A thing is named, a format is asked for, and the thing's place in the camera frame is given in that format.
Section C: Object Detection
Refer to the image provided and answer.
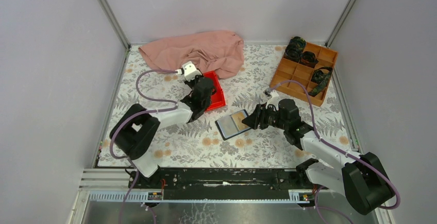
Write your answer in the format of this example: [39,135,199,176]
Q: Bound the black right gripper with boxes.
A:
[241,102,288,131]

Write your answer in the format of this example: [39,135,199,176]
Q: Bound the gold VIP card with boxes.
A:
[231,110,249,131]

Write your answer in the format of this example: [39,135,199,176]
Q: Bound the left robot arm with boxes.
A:
[110,76,216,188]

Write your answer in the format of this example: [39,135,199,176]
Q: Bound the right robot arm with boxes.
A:
[241,99,396,215]

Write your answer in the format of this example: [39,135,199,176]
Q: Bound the red plastic bin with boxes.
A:
[203,71,226,111]

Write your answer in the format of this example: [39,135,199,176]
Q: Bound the pink cloth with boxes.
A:
[139,30,244,79]

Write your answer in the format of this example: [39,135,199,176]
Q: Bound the rolled dark belt top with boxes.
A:
[283,36,307,63]

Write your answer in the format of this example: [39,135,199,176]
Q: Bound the rolled dark belt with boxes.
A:
[299,51,318,68]
[283,36,307,63]

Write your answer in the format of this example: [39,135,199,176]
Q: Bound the rolled dark belt middle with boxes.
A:
[299,51,318,68]

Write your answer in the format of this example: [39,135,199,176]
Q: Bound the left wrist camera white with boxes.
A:
[176,61,202,81]

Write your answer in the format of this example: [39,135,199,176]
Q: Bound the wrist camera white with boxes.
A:
[176,61,202,81]
[262,89,279,107]

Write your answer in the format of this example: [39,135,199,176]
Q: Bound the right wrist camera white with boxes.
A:
[262,89,279,107]

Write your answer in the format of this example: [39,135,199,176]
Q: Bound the camouflage strap in tray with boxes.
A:
[307,66,334,97]

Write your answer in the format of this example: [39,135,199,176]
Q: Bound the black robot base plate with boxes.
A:
[128,167,320,203]

